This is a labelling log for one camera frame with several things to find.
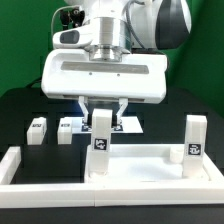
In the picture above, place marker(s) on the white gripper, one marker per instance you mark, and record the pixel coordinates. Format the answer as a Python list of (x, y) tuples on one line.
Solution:
[(68, 74)]

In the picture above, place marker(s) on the white U-shaped obstacle frame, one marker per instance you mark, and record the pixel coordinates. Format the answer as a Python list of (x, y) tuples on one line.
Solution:
[(86, 195)]

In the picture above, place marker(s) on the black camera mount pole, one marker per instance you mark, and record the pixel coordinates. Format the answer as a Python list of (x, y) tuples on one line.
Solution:
[(73, 17)]

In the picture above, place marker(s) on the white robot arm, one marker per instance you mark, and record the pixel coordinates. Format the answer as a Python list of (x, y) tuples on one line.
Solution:
[(111, 50)]

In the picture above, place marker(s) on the white desk tabletop tray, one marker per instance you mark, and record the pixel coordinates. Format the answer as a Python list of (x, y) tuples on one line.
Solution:
[(152, 166)]

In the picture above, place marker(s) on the fiducial marker sheet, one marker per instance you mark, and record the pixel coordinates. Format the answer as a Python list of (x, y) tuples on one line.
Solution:
[(127, 125)]

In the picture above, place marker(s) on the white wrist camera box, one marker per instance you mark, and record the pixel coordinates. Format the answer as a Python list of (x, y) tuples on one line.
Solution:
[(72, 38)]

